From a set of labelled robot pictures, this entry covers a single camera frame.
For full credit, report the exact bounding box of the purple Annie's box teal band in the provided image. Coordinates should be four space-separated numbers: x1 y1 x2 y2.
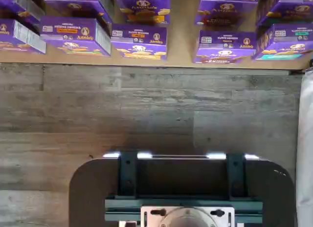
251 23 313 61

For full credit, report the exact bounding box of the white fabric sheet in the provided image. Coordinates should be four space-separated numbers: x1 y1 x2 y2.
296 67 313 227

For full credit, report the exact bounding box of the teal metal bracket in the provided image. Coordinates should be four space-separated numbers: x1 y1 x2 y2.
118 151 137 197
226 152 247 198

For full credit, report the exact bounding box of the purple Annie's pasta box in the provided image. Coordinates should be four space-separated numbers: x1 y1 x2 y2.
110 23 168 61
114 0 172 26
256 0 313 27
0 0 46 26
40 16 112 57
0 18 47 54
195 0 260 26
43 0 114 24

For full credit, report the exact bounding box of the dark robot base platform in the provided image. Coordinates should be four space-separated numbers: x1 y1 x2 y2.
69 151 296 227

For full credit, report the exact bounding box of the wooden shelf board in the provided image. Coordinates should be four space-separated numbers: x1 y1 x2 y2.
0 0 313 71

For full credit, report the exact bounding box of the purple Annie's box maroon band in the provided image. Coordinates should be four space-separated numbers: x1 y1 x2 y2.
192 29 257 65

